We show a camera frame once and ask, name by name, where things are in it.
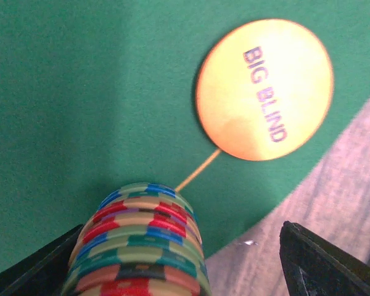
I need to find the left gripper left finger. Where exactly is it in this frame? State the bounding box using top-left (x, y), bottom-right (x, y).
top-left (0, 224), bottom-right (83, 295)

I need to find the stack of poker chips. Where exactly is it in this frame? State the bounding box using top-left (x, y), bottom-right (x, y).
top-left (62, 183), bottom-right (212, 295)

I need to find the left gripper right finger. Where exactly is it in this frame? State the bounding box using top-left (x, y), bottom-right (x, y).
top-left (279, 221), bottom-right (370, 296)

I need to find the round green poker mat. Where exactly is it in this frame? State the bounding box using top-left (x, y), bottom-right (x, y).
top-left (0, 1), bottom-right (370, 272)

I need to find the orange big blind button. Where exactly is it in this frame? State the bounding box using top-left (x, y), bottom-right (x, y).
top-left (195, 18), bottom-right (334, 161)

